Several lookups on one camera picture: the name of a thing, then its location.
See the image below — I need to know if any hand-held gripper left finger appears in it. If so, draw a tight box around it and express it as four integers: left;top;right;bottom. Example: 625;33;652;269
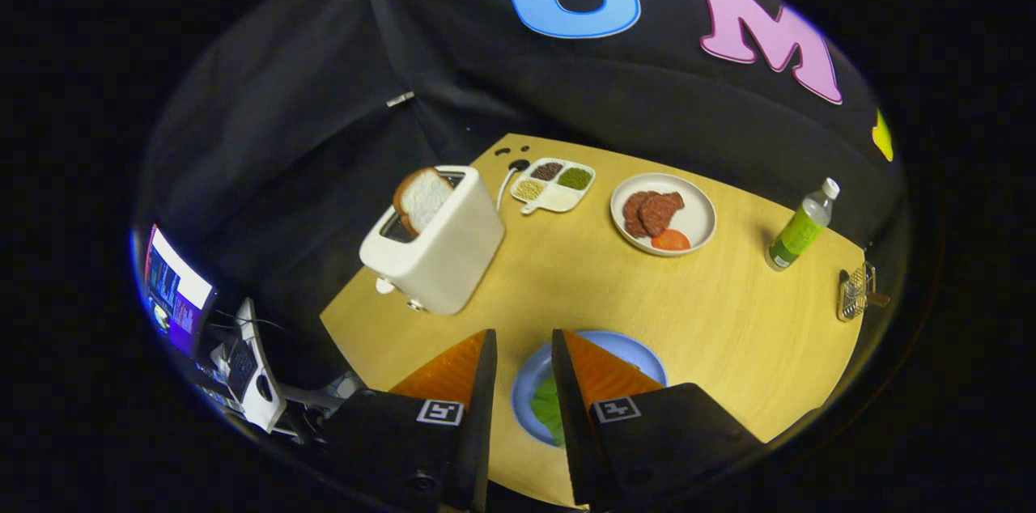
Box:
317;329;498;513

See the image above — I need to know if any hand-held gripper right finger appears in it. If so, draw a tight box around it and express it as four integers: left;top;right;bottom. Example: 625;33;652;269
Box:
551;328;766;513

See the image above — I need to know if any green lettuce leaf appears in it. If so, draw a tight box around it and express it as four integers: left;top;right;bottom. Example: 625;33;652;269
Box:
530;375;566;447

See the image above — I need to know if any white bread slice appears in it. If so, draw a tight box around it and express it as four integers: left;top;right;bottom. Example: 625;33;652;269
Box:
393;167;456;237

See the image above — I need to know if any blue round plate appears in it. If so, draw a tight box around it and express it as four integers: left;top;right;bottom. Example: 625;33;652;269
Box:
511;329;669;449

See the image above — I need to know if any white toaster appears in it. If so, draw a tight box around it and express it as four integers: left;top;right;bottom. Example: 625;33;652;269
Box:
359;165;507;316

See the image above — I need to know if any brown meat slice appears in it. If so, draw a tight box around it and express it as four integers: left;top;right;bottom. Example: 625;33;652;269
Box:
622;191;653;240
639;191;686;238

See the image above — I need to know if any white laptop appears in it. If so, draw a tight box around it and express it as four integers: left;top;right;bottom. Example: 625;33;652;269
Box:
212;298;287;434

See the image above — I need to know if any white divided condiment dish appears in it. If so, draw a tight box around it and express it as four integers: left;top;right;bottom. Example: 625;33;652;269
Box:
512;157;597;216

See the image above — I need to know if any white round plate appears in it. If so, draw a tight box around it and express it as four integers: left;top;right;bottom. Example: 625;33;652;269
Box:
609;173;718;257

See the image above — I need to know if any green label drink bottle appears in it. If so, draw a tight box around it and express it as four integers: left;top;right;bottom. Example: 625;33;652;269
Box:
765;177;841;272

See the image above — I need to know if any computer monitor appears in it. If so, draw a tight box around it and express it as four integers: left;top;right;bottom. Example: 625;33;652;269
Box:
142;223;218;358

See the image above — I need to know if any white toaster cable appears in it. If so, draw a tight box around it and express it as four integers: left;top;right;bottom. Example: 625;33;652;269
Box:
495;165;523;213

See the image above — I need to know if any metal wire utensil holder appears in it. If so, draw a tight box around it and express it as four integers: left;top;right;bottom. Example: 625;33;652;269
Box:
836;261;877;323

